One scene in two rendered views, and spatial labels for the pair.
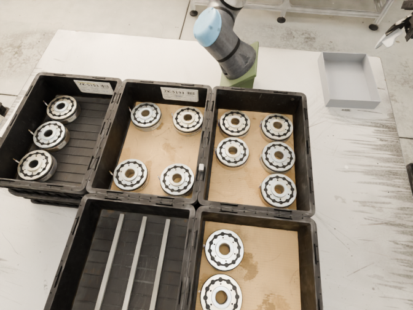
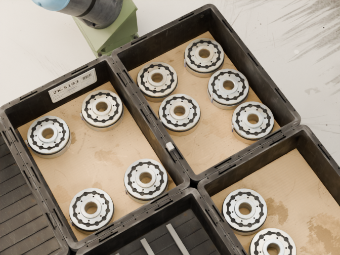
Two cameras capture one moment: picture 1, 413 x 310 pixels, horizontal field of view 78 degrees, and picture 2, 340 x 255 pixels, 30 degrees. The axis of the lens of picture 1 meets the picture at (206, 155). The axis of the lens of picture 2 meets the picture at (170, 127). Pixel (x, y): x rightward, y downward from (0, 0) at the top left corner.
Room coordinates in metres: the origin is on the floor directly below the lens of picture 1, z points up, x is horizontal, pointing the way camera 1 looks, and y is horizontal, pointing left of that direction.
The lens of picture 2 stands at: (-0.19, 0.37, 2.24)
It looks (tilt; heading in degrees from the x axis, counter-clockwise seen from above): 64 degrees down; 323
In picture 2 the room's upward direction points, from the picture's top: 2 degrees counter-clockwise
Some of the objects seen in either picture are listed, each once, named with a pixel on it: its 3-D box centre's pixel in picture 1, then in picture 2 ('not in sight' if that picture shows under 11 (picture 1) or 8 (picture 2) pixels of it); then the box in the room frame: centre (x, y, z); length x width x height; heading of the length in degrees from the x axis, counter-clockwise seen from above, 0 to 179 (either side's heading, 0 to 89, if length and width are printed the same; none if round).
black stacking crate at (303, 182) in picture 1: (254, 152); (202, 98); (0.36, -0.15, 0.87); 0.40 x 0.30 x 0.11; 172
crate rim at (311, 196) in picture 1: (257, 144); (203, 88); (0.36, -0.15, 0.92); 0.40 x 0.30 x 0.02; 172
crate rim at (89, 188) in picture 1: (155, 135); (92, 146); (0.40, 0.15, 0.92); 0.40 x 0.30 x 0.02; 172
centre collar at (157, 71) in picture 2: (235, 122); (157, 78); (0.48, -0.10, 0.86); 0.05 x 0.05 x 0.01
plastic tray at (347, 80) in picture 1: (346, 79); not in sight; (0.77, -0.62, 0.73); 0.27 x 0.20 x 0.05; 174
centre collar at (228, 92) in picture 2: (278, 155); (228, 85); (0.35, -0.22, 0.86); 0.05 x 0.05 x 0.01
